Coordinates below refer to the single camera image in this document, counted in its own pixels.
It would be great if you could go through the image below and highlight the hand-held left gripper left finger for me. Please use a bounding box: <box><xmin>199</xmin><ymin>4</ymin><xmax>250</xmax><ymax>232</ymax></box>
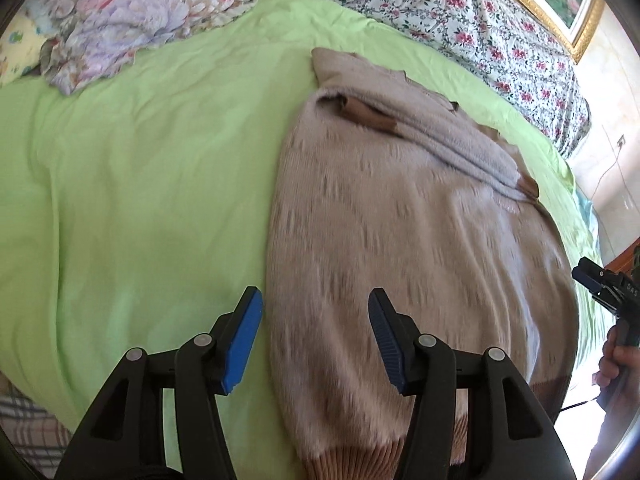
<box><xmin>55</xmin><ymin>286</ymin><xmax>264</xmax><ymax>480</ymax></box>

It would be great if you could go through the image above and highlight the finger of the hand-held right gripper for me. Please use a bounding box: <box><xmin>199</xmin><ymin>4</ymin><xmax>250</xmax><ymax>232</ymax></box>
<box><xmin>572</xmin><ymin>267</ymin><xmax>626</xmax><ymax>317</ymax></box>
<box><xmin>577</xmin><ymin>256</ymin><xmax>612</xmax><ymax>281</ymax></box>

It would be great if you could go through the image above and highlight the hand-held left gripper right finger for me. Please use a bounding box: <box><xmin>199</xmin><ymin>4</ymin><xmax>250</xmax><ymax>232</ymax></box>
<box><xmin>367</xmin><ymin>287</ymin><xmax>578</xmax><ymax>480</ymax></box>

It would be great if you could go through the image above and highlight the beige knit sweater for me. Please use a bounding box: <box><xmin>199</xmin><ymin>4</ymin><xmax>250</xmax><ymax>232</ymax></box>
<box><xmin>265</xmin><ymin>47</ymin><xmax>581</xmax><ymax>480</ymax></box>

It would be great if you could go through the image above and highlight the person's right hand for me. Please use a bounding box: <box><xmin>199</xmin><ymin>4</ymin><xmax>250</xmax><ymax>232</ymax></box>
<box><xmin>595</xmin><ymin>324</ymin><xmax>640</xmax><ymax>407</ymax></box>

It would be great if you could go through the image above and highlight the light blue cloth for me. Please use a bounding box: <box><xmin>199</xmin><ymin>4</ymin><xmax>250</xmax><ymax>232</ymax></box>
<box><xmin>575</xmin><ymin>190</ymin><xmax>603</xmax><ymax>261</ymax></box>

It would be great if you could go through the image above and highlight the light green bed sheet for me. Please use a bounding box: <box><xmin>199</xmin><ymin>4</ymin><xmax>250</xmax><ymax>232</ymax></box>
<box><xmin>0</xmin><ymin>0</ymin><xmax>603</xmax><ymax>453</ymax></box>

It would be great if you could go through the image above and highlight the plaid cloth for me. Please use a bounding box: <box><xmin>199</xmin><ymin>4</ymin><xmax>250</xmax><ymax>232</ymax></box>
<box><xmin>0</xmin><ymin>390</ymin><xmax>71</xmax><ymax>480</ymax></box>

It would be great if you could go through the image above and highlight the small-flower patterned pillow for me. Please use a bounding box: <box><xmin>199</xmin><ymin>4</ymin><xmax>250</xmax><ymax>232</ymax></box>
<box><xmin>237</xmin><ymin>0</ymin><xmax>593</xmax><ymax>157</ymax></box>

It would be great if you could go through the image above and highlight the purple floral pillow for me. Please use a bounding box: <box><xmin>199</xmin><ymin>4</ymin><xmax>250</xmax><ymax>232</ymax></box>
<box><xmin>22</xmin><ymin>0</ymin><xmax>261</xmax><ymax>97</ymax></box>

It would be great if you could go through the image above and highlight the yellow cartoon print pillow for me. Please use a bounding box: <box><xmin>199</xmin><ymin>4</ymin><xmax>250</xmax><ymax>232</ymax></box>
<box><xmin>0</xmin><ymin>10</ymin><xmax>51</xmax><ymax>88</ymax></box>

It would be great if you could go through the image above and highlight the thin wall cable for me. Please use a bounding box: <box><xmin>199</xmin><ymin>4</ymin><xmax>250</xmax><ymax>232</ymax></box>
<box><xmin>589</xmin><ymin>142</ymin><xmax>626</xmax><ymax>203</ymax></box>

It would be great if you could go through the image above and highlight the black cable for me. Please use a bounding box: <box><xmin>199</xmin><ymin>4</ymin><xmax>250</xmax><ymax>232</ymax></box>
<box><xmin>559</xmin><ymin>396</ymin><xmax>601</xmax><ymax>412</ymax></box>

